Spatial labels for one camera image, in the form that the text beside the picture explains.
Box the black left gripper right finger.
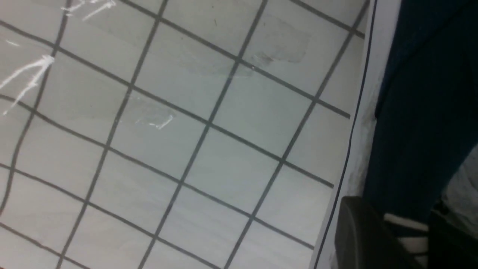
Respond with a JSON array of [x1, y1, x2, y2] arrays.
[[428, 211, 478, 269]]

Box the white grid tablecloth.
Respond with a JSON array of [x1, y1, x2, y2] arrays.
[[0, 0, 399, 269]]

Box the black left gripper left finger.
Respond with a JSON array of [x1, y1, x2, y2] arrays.
[[335, 197, 423, 269]]

